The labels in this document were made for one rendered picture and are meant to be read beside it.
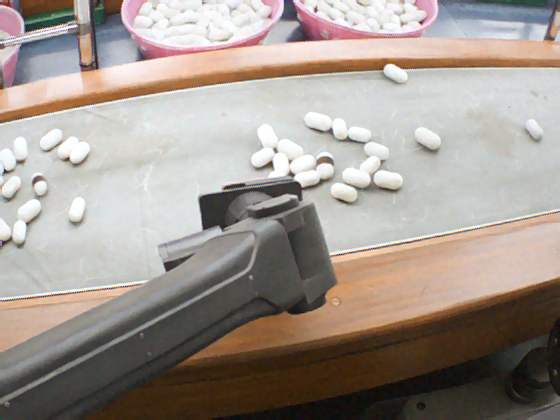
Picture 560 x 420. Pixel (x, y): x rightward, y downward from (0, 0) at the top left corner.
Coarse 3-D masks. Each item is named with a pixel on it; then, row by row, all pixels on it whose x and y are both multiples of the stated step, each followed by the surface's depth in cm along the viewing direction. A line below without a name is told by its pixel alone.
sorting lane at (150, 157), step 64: (0, 128) 86; (64, 128) 87; (128, 128) 87; (192, 128) 88; (256, 128) 89; (384, 128) 91; (448, 128) 92; (512, 128) 94; (0, 192) 79; (64, 192) 80; (128, 192) 81; (192, 192) 82; (320, 192) 83; (384, 192) 84; (448, 192) 85; (512, 192) 86; (0, 256) 73; (64, 256) 74; (128, 256) 75
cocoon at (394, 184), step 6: (378, 174) 83; (384, 174) 83; (390, 174) 83; (396, 174) 83; (378, 180) 83; (384, 180) 83; (390, 180) 83; (396, 180) 83; (402, 180) 83; (384, 186) 83; (390, 186) 83; (396, 186) 83
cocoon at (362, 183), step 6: (348, 168) 83; (354, 168) 83; (342, 174) 84; (348, 174) 83; (354, 174) 83; (360, 174) 83; (366, 174) 83; (348, 180) 83; (354, 180) 83; (360, 180) 83; (366, 180) 83; (360, 186) 83; (366, 186) 83
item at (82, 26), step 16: (80, 0) 81; (80, 16) 83; (32, 32) 84; (48, 32) 84; (64, 32) 85; (80, 32) 86; (0, 48) 83; (80, 48) 88; (96, 48) 90; (0, 64) 86; (80, 64) 91; (96, 64) 92; (0, 80) 88
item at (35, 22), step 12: (12, 0) 101; (96, 0) 109; (48, 12) 109; (60, 12) 109; (72, 12) 109; (96, 12) 110; (24, 24) 106; (36, 24) 107; (48, 24) 108; (60, 24) 109; (96, 24) 112
